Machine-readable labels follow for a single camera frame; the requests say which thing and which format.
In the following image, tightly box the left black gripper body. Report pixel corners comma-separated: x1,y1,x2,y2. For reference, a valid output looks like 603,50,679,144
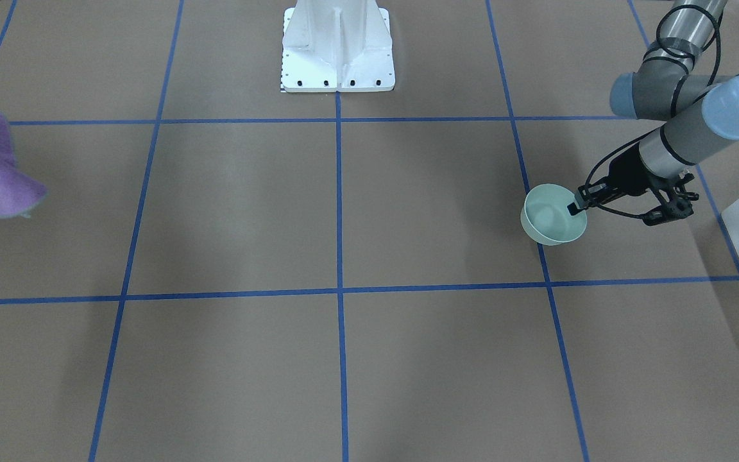
604,148,654,200

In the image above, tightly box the mint green bowl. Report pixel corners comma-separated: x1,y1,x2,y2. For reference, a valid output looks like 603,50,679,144
520,184,588,246

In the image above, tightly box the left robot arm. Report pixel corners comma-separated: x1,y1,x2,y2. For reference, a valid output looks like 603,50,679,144
567,1,739,226

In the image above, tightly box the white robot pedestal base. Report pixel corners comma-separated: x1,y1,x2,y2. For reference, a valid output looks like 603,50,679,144
280,1,396,93

